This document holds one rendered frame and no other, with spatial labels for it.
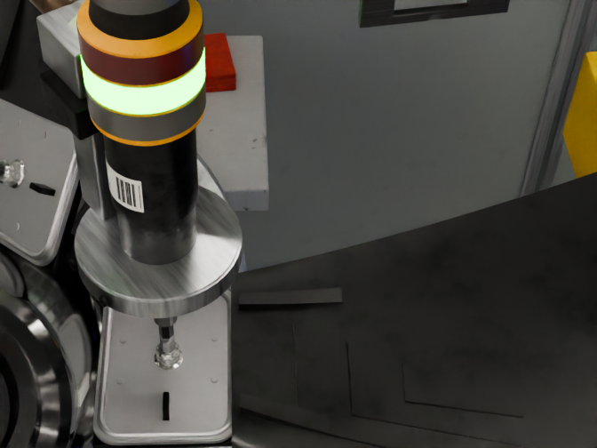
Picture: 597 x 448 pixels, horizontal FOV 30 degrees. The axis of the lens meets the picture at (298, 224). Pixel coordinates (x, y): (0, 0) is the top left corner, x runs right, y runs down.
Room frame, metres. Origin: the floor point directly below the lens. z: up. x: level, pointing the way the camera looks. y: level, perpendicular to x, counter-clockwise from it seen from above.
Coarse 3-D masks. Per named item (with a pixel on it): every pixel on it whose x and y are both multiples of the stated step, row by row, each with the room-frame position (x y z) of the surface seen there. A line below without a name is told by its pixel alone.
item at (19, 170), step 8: (8, 160) 0.36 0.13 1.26; (16, 160) 0.37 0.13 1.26; (0, 168) 0.36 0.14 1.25; (8, 168) 0.36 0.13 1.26; (16, 168) 0.36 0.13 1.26; (24, 168) 0.36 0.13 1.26; (0, 176) 0.36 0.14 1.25; (8, 176) 0.36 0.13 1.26; (16, 176) 0.36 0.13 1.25; (24, 176) 0.36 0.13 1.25; (8, 184) 0.36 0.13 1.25; (16, 184) 0.36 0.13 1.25
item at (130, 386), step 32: (128, 320) 0.33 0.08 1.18; (192, 320) 0.34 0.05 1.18; (224, 320) 0.34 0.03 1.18; (128, 352) 0.31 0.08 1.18; (192, 352) 0.32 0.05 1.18; (224, 352) 0.32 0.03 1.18; (128, 384) 0.30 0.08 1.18; (160, 384) 0.30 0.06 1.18; (192, 384) 0.30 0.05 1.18; (224, 384) 0.30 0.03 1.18; (96, 416) 0.28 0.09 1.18; (128, 416) 0.28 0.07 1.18; (160, 416) 0.28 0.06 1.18; (192, 416) 0.28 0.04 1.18; (224, 416) 0.28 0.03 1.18
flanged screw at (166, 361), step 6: (156, 348) 0.31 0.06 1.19; (174, 348) 0.31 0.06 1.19; (156, 354) 0.31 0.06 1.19; (162, 354) 0.31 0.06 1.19; (168, 354) 0.31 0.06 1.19; (174, 354) 0.31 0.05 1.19; (180, 354) 0.31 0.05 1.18; (156, 360) 0.31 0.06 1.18; (162, 360) 0.31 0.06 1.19; (168, 360) 0.31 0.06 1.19; (174, 360) 0.31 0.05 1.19; (180, 360) 0.31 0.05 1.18; (162, 366) 0.31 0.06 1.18; (168, 366) 0.31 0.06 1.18; (174, 366) 0.31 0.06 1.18
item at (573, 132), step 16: (592, 64) 0.69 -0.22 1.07; (592, 80) 0.68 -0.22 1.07; (576, 96) 0.70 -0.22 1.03; (592, 96) 0.67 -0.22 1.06; (576, 112) 0.69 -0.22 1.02; (592, 112) 0.66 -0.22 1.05; (576, 128) 0.68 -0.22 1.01; (592, 128) 0.65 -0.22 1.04; (576, 144) 0.67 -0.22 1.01; (592, 144) 0.64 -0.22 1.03; (576, 160) 0.66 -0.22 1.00; (592, 160) 0.63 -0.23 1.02; (576, 176) 0.65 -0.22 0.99
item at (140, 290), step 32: (64, 32) 0.34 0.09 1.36; (64, 64) 0.33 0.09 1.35; (64, 96) 0.32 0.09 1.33; (96, 128) 0.32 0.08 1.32; (96, 160) 0.32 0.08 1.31; (96, 192) 0.32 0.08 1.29; (96, 224) 0.32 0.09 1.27; (224, 224) 0.32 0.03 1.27; (96, 256) 0.30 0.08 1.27; (128, 256) 0.30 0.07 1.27; (192, 256) 0.30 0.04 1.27; (224, 256) 0.30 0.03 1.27; (96, 288) 0.29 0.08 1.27; (128, 288) 0.28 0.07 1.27; (160, 288) 0.28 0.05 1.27; (192, 288) 0.28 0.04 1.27; (224, 288) 0.29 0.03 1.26
